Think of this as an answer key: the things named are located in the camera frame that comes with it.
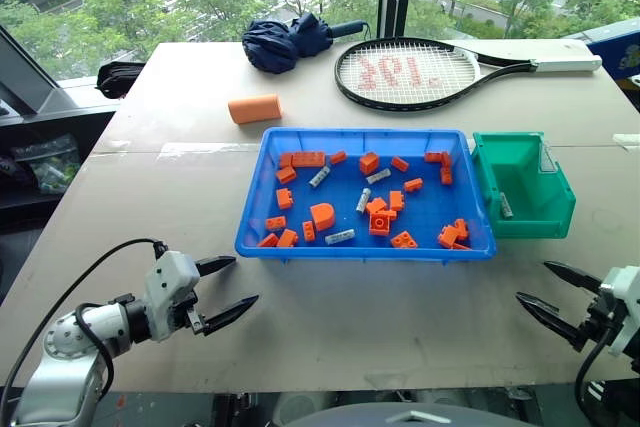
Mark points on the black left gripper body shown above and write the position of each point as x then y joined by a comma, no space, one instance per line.
192,318

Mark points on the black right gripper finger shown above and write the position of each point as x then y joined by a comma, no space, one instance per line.
550,319
575,277

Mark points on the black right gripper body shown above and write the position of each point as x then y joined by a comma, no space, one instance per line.
602,322

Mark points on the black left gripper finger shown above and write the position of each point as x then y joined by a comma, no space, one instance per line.
216,264
230,313

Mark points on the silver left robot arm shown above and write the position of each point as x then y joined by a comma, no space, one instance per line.
65,357

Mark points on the green plastic bin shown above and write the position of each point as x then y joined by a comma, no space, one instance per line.
530,227

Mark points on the small orange building block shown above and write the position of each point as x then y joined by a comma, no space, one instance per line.
285,199
286,175
396,201
275,223
461,246
462,229
400,163
376,206
446,176
338,157
267,241
285,160
309,232
287,238
436,157
448,237
413,185

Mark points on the clear tape strip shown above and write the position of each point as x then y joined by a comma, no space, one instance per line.
210,148

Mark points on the orange half-round block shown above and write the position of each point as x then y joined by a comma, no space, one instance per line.
322,216

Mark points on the blue plastic tray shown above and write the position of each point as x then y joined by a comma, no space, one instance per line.
350,249

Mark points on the long orange building brick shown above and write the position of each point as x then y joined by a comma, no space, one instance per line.
308,160

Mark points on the white tape strip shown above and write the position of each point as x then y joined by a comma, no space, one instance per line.
627,141

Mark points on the orange foam block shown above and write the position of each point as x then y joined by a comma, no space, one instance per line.
255,108

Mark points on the orange three-stud corner Lego plate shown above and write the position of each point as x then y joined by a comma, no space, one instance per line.
404,240

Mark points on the upside-down orange building brick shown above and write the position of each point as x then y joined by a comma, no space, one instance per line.
380,225

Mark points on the orange sloped building block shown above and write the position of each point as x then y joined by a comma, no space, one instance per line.
369,163

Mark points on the clear plastic bag of parts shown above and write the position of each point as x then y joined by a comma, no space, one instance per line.
47,164

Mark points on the black folded bag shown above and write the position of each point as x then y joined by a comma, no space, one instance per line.
117,79

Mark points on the black and white tennis racket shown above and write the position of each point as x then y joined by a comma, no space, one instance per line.
345,82

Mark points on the navy folded umbrella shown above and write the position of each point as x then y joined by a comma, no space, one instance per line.
280,44

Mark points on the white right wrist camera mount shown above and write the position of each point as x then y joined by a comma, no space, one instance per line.
625,297

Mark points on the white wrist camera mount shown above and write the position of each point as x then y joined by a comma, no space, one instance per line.
167,279
625,297

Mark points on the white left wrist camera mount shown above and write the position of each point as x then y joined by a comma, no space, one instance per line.
167,279

